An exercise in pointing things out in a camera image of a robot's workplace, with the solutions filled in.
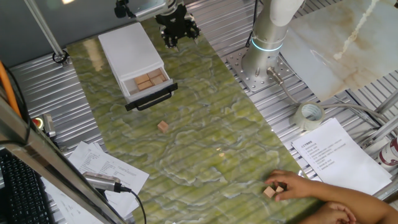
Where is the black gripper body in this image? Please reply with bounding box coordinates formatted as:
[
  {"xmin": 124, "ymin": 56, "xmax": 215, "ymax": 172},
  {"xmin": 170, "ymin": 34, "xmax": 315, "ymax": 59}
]
[{"xmin": 155, "ymin": 6, "xmax": 192, "ymax": 37}]

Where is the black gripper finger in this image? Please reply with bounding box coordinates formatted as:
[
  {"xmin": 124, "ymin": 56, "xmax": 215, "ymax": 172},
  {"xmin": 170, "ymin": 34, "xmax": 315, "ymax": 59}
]
[
  {"xmin": 185, "ymin": 19, "xmax": 201, "ymax": 43},
  {"xmin": 160, "ymin": 29, "xmax": 179, "ymax": 52}
]

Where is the white drawer cabinet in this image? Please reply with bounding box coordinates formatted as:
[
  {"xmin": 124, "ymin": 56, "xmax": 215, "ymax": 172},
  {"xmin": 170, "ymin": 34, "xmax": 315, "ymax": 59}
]
[{"xmin": 98, "ymin": 22, "xmax": 174, "ymax": 105}]

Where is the person's right forearm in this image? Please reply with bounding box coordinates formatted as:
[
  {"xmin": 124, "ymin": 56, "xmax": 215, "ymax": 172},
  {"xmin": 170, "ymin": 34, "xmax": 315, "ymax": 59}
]
[{"xmin": 317, "ymin": 182, "xmax": 398, "ymax": 224}]

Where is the person's right hand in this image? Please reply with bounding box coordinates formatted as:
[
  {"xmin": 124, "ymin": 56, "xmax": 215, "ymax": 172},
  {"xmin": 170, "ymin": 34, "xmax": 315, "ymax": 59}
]
[{"xmin": 264, "ymin": 169, "xmax": 323, "ymax": 202}]

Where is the person's left hand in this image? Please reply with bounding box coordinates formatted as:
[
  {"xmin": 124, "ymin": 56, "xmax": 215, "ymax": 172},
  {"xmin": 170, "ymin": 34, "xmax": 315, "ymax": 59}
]
[{"xmin": 297, "ymin": 201, "xmax": 358, "ymax": 224}]

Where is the green marble pattern mat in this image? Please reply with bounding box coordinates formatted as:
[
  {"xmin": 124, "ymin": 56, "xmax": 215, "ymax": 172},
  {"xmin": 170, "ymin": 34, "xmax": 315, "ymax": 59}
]
[{"xmin": 67, "ymin": 14, "xmax": 340, "ymax": 224}]

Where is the aluminium pole with base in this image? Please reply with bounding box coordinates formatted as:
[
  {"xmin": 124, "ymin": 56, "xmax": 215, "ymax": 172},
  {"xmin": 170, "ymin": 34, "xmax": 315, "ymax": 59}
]
[{"xmin": 24, "ymin": 0, "xmax": 72, "ymax": 68}]

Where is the clear tape roll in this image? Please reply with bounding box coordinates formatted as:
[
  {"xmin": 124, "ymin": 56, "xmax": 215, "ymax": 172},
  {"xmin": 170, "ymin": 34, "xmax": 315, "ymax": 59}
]
[{"xmin": 294, "ymin": 101, "xmax": 326, "ymax": 131}]

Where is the printed paper sheet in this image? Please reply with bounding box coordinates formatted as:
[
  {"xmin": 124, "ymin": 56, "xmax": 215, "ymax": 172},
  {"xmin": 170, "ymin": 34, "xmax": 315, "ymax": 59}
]
[
  {"xmin": 67, "ymin": 141, "xmax": 150, "ymax": 218},
  {"xmin": 40, "ymin": 177, "xmax": 105, "ymax": 224}
]

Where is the emergency stop button box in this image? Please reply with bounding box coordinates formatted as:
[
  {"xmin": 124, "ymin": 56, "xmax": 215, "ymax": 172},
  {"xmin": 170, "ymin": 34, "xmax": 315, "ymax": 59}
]
[{"xmin": 30, "ymin": 113, "xmax": 57, "ymax": 138}]

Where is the beige marble board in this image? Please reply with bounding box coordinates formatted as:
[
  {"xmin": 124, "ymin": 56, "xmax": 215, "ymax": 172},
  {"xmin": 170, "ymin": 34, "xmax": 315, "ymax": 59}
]
[{"xmin": 279, "ymin": 0, "xmax": 398, "ymax": 102}]

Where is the white instruction sheet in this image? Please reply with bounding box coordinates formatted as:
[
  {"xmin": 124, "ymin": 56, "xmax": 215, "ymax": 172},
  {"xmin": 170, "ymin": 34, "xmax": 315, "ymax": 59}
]
[{"xmin": 291, "ymin": 117, "xmax": 393, "ymax": 196}]

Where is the black keyboard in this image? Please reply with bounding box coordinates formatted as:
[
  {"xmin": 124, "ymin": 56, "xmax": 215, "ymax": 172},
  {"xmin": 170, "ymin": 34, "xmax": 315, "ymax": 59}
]
[{"xmin": 0, "ymin": 147, "xmax": 55, "ymax": 224}]

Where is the red and white can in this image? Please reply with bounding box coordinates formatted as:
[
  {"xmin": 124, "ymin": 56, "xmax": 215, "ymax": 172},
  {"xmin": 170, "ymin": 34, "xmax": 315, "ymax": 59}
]
[{"xmin": 377, "ymin": 136, "xmax": 398, "ymax": 171}]

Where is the grey wrist mount block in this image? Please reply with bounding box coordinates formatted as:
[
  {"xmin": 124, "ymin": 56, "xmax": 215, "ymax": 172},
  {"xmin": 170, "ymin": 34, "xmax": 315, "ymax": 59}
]
[{"xmin": 133, "ymin": 0, "xmax": 170, "ymax": 21}]

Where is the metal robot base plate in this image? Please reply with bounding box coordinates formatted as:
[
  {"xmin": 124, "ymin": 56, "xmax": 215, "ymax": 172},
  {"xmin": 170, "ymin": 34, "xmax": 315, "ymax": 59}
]
[{"xmin": 222, "ymin": 46, "xmax": 296, "ymax": 93}]

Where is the grey cable with metal connector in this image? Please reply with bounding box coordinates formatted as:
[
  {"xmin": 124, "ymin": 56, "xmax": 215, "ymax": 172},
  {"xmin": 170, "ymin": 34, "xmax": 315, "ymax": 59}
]
[{"xmin": 266, "ymin": 67, "xmax": 398, "ymax": 125}]

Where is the black camera cable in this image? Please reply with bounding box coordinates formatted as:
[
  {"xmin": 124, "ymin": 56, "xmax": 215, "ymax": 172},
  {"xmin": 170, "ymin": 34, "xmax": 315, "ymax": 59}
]
[{"xmin": 114, "ymin": 183, "xmax": 147, "ymax": 224}]

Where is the silver finned camera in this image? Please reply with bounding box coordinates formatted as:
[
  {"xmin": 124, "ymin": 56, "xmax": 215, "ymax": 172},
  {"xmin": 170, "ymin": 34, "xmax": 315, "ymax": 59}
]
[{"xmin": 82, "ymin": 171, "xmax": 122, "ymax": 192}]

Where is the aluminium frame bar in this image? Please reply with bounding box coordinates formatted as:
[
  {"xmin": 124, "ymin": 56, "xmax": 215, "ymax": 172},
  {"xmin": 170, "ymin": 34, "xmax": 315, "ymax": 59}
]
[
  {"xmin": 0, "ymin": 93, "xmax": 127, "ymax": 224},
  {"xmin": 374, "ymin": 90, "xmax": 398, "ymax": 114},
  {"xmin": 362, "ymin": 114, "xmax": 398, "ymax": 149},
  {"xmin": 371, "ymin": 179, "xmax": 398, "ymax": 203}
]

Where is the orange cable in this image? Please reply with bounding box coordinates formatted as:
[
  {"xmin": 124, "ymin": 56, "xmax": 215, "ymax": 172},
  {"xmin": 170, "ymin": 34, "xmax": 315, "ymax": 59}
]
[{"xmin": 0, "ymin": 60, "xmax": 22, "ymax": 119}]

